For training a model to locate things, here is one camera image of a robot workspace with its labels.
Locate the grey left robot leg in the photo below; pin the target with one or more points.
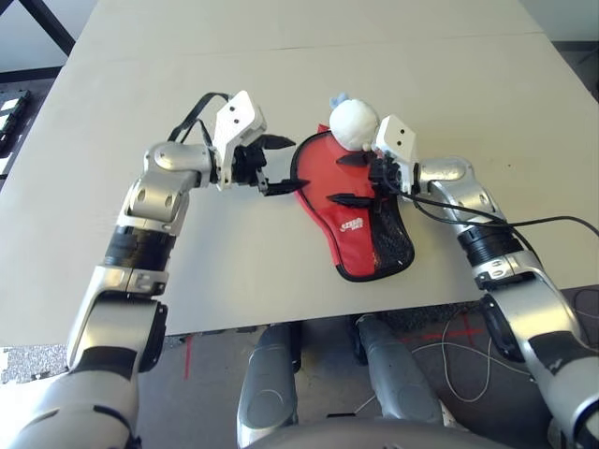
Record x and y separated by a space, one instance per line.
269 374

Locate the grey robot leg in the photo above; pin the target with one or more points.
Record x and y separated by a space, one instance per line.
393 369
269 374

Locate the red tape line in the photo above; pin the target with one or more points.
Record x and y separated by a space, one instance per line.
189 360

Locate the grey robot torso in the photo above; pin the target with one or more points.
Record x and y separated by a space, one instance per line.
355 437

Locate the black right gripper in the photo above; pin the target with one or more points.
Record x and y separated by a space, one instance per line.
387 178

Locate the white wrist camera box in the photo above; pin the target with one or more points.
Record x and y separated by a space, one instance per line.
398 135
238 114

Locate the white perforated shoe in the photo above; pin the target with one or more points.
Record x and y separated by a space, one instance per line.
450 417

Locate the black equipment rack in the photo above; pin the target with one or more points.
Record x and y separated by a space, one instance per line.
16 110

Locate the black metal frame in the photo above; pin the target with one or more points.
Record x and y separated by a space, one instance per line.
54 23

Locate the red tape cross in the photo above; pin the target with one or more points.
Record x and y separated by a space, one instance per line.
470 333

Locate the red black paddle case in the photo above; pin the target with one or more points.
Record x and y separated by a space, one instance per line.
323 173

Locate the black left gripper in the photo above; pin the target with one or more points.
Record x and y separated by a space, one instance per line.
250 166

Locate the white ball bundle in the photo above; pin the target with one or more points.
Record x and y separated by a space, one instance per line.
353 124

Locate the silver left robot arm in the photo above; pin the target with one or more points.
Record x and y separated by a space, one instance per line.
173 159

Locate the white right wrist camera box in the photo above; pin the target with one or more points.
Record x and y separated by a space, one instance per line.
398 135

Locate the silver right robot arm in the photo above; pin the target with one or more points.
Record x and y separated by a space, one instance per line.
444 170

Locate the speckled grey foam mat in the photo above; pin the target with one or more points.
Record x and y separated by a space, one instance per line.
33 365

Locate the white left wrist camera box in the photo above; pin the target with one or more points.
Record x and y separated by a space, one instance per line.
238 114

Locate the grey right robot leg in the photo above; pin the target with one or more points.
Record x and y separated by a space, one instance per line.
393 369

